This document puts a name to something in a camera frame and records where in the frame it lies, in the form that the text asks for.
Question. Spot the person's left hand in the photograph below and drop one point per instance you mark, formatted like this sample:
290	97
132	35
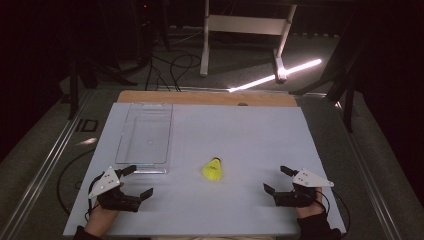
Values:
100	220

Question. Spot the wooden table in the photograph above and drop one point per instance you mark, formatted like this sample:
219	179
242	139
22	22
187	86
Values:
206	98

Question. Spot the black tripod stand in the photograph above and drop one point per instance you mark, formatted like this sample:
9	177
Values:
348	96
75	80

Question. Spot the white board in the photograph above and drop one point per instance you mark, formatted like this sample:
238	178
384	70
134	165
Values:
233	140

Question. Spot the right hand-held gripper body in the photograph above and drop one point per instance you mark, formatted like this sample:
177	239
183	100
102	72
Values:
310	180

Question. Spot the white metal stand frame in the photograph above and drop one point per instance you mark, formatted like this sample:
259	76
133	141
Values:
246	25

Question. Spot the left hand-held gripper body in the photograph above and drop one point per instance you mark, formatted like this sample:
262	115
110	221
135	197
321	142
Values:
107	181

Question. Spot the yellow shuttlecock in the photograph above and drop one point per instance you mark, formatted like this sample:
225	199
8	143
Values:
212	170

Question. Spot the metal floor rail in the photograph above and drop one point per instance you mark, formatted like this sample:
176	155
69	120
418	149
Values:
370	180
46	163

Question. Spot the person's right hand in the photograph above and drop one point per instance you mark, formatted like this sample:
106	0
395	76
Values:
311	210

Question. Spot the clear plastic tray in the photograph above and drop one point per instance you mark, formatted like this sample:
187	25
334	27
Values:
145	136

